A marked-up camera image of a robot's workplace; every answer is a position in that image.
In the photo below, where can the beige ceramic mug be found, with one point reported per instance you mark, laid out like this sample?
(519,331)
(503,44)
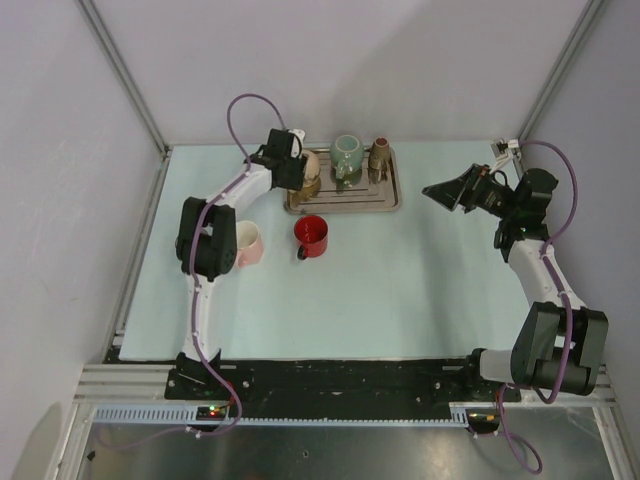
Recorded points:
(311,182)

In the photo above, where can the right aluminium frame post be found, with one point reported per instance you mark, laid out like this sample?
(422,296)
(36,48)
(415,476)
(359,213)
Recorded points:
(576,41)

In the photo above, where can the left aluminium frame post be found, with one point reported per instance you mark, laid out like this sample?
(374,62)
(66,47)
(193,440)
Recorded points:
(106,42)

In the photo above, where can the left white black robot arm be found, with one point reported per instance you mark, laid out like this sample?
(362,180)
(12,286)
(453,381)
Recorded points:
(206,247)

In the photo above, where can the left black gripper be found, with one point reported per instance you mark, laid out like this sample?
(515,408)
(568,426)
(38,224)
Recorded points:
(295,181)

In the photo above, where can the pink ceramic mug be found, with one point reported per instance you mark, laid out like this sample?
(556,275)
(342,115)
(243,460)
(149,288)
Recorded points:
(250,248)

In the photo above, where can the brown ceramic cup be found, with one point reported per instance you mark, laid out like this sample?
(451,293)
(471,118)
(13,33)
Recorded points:
(379,156)

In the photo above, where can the grey slotted cable duct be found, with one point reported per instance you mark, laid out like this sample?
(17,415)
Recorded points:
(196,415)

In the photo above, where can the red ceramic mug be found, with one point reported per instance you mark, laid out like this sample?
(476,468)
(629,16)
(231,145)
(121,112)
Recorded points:
(311,234)

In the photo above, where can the green ceramic mug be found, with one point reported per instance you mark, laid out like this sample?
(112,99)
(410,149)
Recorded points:
(346,155)

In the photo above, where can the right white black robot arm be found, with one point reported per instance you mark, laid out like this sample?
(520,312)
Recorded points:
(560,345)

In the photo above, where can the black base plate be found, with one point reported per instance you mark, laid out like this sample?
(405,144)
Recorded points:
(352,389)

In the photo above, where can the metal serving tray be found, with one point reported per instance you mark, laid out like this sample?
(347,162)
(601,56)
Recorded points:
(362,192)

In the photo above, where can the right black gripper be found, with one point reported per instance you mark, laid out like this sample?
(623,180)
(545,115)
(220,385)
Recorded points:
(448,194)

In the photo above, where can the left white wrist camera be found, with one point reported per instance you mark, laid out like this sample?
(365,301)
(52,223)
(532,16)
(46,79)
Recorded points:
(298,143)

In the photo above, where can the aluminium frame post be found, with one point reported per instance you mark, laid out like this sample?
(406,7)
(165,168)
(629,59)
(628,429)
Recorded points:
(576,41)
(106,42)

